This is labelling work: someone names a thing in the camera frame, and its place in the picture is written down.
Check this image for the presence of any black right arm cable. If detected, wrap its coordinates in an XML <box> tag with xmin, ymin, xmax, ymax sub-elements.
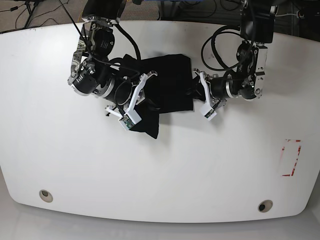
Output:
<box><xmin>58</xmin><ymin>0</ymin><xmax>143</xmax><ymax>118</ymax></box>

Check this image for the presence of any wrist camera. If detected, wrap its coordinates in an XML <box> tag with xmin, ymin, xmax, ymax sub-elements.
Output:
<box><xmin>118</xmin><ymin>114</ymin><xmax>142</xmax><ymax>131</ymax></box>
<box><xmin>199</xmin><ymin>101</ymin><xmax>217</xmax><ymax>121</ymax></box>

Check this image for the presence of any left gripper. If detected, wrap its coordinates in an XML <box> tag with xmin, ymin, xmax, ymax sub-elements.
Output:
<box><xmin>185</xmin><ymin>68</ymin><xmax>226</xmax><ymax>113</ymax></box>

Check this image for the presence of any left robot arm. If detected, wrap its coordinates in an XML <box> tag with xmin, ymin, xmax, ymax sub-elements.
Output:
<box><xmin>191</xmin><ymin>0</ymin><xmax>279</xmax><ymax>120</ymax></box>

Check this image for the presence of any red tape rectangle marking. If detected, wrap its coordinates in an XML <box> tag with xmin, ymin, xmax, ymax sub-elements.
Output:
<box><xmin>278</xmin><ymin>139</ymin><xmax>302</xmax><ymax>177</ymax></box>

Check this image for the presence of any black graphic t-shirt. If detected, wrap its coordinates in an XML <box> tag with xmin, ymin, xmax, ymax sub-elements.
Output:
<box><xmin>110</xmin><ymin>54</ymin><xmax>195</xmax><ymax>139</ymax></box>

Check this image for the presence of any left table grommet hole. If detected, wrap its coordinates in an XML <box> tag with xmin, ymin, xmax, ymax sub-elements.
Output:
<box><xmin>39</xmin><ymin>189</ymin><xmax>53</xmax><ymax>203</ymax></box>

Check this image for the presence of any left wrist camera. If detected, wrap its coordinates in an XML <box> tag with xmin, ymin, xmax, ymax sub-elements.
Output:
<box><xmin>199</xmin><ymin>101</ymin><xmax>217</xmax><ymax>121</ymax></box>

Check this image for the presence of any right table grommet hole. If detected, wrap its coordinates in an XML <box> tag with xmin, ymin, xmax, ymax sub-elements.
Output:
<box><xmin>257</xmin><ymin>199</ymin><xmax>273</xmax><ymax>213</ymax></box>

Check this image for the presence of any table grommet hole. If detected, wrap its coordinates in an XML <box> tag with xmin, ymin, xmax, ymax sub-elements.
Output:
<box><xmin>257</xmin><ymin>199</ymin><xmax>273</xmax><ymax>213</ymax></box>
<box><xmin>39</xmin><ymin>189</ymin><xmax>53</xmax><ymax>203</ymax></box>

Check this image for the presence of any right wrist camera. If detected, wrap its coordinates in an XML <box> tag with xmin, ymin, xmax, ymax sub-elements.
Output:
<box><xmin>118</xmin><ymin>114</ymin><xmax>142</xmax><ymax>131</ymax></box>

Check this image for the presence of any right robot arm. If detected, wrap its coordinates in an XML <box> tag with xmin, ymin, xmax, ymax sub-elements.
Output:
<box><xmin>67</xmin><ymin>0</ymin><xmax>157</xmax><ymax>130</ymax></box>

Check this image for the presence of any black tripod stand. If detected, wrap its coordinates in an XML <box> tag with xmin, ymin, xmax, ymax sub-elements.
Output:
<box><xmin>23</xmin><ymin>0</ymin><xmax>44</xmax><ymax>29</ymax></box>

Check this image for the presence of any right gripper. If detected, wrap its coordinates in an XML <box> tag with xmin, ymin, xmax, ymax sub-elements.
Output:
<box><xmin>105</xmin><ymin>70</ymin><xmax>158</xmax><ymax>121</ymax></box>

